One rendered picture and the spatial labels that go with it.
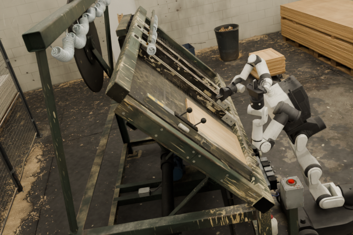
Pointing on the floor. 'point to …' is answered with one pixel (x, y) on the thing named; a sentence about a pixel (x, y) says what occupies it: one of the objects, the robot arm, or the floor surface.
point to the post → (292, 221)
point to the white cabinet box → (118, 4)
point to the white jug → (274, 225)
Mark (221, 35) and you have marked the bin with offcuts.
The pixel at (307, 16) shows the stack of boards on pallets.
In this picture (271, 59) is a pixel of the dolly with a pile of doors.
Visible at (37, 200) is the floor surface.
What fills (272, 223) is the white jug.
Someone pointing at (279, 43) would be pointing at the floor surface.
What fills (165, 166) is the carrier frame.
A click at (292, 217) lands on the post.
